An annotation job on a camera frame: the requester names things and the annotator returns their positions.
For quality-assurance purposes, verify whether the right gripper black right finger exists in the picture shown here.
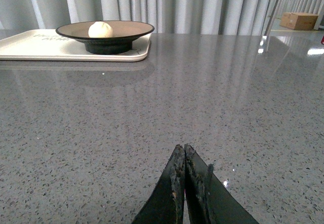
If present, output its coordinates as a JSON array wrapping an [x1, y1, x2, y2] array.
[[184, 144, 257, 223]]

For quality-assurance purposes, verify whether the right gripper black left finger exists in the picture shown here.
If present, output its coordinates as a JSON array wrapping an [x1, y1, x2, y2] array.
[[132, 145, 185, 224]]

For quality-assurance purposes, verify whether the brown plate with black rim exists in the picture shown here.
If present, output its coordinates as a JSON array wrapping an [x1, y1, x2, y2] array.
[[56, 20, 155, 55]]

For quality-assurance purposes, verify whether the white steamed bun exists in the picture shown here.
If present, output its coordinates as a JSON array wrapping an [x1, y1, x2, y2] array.
[[88, 21, 113, 38]]

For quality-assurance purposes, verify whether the cream rectangular serving tray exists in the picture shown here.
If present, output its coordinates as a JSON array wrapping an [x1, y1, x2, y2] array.
[[1, 29, 151, 62]]

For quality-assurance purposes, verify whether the grey metal stand leg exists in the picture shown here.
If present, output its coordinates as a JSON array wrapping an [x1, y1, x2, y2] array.
[[263, 0, 281, 36]]

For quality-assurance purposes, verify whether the grey pleated curtain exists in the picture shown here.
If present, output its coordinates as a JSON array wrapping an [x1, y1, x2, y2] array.
[[1, 0, 271, 35]]

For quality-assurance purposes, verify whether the brown cardboard box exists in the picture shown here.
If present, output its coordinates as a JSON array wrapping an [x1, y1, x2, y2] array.
[[279, 12, 318, 30]]

